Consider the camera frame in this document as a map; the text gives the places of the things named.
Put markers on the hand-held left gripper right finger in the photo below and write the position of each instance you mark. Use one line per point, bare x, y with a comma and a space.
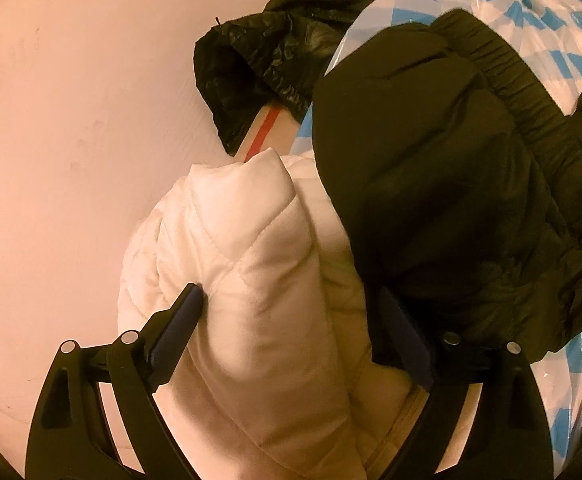
405, 327

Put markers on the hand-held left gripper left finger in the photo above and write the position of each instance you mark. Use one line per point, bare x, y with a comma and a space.
177, 320

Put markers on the white quilted puffer jacket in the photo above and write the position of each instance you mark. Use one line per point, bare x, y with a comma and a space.
271, 280

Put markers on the black puffer jacket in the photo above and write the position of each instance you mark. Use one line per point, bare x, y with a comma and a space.
446, 170

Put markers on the shiny black jacket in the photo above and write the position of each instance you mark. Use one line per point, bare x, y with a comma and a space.
266, 50

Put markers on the blue checkered plastic sheet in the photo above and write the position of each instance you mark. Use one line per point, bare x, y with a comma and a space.
531, 15

